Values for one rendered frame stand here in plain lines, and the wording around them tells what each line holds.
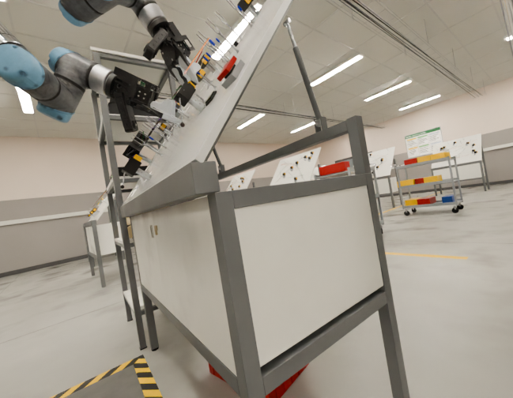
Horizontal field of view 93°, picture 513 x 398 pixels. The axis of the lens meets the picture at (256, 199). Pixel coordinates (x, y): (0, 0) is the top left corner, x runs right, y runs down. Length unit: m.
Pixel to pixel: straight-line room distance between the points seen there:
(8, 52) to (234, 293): 0.67
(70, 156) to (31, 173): 0.94
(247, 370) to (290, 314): 0.15
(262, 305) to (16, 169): 8.00
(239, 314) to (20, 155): 8.07
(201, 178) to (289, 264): 0.30
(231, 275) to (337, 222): 0.37
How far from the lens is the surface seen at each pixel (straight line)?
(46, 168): 8.31
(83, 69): 0.87
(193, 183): 0.49
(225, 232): 0.51
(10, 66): 0.75
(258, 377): 0.63
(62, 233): 8.12
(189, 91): 0.87
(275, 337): 0.63
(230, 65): 0.67
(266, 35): 0.75
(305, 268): 0.66
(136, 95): 0.83
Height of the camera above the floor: 0.77
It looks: level
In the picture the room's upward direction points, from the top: 9 degrees counter-clockwise
